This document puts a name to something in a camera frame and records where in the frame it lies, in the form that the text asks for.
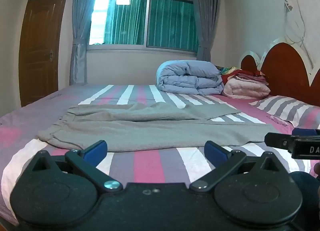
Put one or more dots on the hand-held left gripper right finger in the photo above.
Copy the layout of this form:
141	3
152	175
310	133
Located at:
215	151

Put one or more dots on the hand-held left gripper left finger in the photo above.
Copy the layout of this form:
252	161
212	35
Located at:
96	150

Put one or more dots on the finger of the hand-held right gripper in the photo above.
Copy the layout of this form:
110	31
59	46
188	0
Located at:
278	141

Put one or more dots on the grey pants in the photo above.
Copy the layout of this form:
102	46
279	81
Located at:
150	128

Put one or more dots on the striped pillow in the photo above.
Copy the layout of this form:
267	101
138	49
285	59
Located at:
287	109

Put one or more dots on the person's dark blue trouser leg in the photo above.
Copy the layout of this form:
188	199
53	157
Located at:
306	191

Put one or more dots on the striped pink grey bed sheet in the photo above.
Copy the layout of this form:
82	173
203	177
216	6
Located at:
147	166

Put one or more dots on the folded pink blanket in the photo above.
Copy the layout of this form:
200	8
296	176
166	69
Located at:
246	88

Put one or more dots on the red white wooden headboard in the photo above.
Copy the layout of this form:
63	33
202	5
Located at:
287	70

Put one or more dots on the folded light blue duvet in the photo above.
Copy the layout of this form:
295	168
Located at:
190	77

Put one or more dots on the pile of colourful clothes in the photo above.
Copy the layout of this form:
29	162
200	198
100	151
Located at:
231	72

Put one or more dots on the brown wooden door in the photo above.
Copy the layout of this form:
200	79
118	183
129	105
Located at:
41	43

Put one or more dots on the grey curtain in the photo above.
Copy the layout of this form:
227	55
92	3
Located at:
203	15
81	28

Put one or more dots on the sliding glass window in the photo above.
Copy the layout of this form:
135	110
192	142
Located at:
147	13

